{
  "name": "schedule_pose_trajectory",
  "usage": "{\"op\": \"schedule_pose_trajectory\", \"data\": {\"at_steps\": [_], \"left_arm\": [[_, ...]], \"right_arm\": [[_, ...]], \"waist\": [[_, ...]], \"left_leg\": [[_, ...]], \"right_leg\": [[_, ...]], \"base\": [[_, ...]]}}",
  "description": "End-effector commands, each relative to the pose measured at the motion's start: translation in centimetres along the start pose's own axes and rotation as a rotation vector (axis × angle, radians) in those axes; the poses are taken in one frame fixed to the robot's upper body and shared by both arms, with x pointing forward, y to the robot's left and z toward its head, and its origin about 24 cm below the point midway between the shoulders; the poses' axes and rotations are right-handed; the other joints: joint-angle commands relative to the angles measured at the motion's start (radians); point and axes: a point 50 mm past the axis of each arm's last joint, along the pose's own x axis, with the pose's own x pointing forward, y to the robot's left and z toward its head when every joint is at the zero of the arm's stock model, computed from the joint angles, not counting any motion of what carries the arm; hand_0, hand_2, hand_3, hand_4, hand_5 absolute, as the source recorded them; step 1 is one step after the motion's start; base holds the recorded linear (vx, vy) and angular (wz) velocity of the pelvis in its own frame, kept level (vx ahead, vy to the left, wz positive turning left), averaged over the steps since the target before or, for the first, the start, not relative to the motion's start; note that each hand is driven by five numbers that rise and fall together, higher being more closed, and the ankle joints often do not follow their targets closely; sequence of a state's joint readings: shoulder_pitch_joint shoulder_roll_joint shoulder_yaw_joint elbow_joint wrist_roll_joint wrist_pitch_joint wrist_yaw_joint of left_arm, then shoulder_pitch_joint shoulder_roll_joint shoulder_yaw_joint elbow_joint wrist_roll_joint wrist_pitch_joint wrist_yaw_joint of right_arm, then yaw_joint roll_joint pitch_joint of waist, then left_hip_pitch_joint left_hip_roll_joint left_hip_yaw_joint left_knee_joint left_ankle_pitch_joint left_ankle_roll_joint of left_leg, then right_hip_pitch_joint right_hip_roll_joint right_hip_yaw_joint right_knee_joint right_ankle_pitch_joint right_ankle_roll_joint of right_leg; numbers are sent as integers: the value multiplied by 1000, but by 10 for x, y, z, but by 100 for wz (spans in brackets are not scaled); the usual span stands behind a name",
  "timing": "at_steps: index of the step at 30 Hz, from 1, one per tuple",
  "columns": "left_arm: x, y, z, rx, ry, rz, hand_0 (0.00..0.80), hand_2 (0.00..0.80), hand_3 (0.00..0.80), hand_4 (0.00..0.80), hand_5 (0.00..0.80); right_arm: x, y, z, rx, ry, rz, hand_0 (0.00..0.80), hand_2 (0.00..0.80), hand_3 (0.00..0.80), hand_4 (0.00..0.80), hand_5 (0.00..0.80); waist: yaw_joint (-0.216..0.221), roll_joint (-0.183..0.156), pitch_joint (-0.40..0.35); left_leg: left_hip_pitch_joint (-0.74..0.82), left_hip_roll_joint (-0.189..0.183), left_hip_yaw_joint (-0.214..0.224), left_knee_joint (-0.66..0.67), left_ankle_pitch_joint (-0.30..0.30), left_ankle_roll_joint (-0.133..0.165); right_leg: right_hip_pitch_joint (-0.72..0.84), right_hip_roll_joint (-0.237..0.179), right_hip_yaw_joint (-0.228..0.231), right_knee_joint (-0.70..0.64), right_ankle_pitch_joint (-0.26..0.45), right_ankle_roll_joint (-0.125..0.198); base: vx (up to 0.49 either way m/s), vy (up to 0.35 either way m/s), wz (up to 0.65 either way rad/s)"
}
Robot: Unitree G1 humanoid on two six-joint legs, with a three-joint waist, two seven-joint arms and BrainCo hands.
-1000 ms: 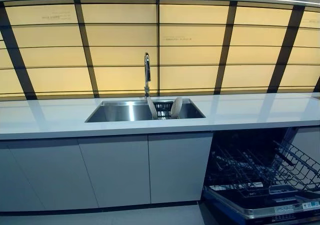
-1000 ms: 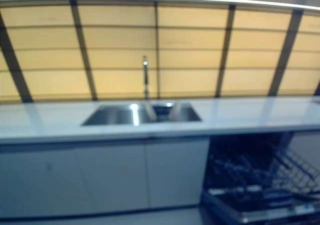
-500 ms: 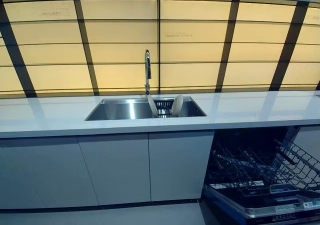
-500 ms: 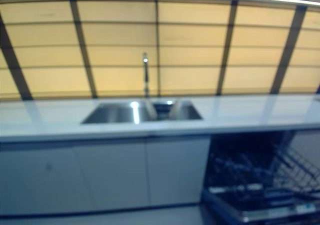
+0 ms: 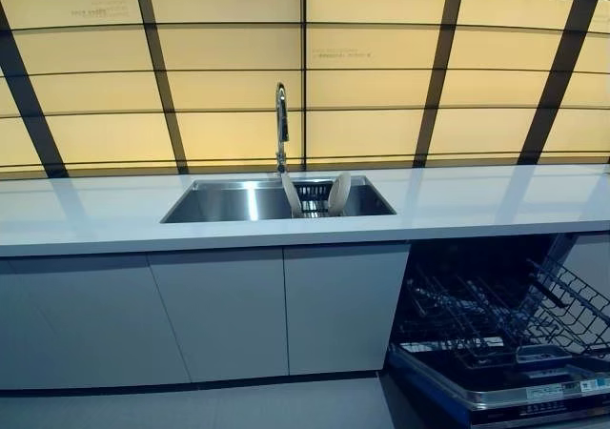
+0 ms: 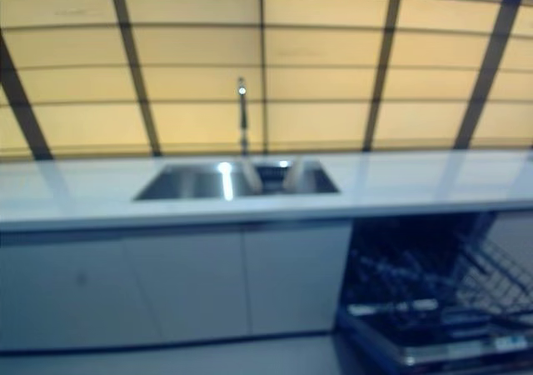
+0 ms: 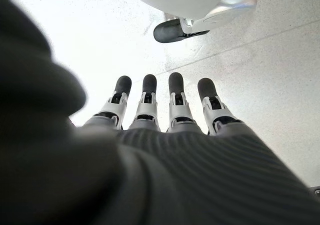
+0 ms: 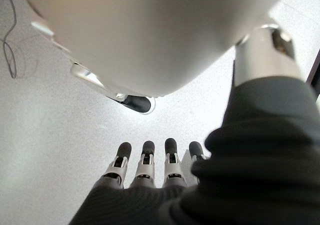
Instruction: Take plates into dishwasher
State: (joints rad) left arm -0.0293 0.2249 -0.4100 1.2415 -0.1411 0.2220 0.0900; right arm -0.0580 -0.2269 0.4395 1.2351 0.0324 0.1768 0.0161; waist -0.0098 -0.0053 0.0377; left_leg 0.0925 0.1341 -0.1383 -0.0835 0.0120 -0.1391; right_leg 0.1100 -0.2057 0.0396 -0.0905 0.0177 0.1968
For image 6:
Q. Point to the dishwasher door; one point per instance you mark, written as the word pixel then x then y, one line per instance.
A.
pixel 437 346

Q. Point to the beige window blinds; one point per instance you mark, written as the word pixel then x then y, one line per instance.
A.
pixel 266 71

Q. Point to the white cabinet door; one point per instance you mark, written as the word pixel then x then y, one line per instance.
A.
pixel 62 291
pixel 295 275
pixel 187 283

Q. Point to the chrome kitchen faucet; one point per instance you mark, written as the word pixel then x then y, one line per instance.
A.
pixel 241 112

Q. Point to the stainless steel kitchen sink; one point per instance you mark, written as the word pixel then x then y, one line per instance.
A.
pixel 195 183

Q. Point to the open black dishwasher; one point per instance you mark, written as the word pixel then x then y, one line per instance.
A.
pixel 437 266

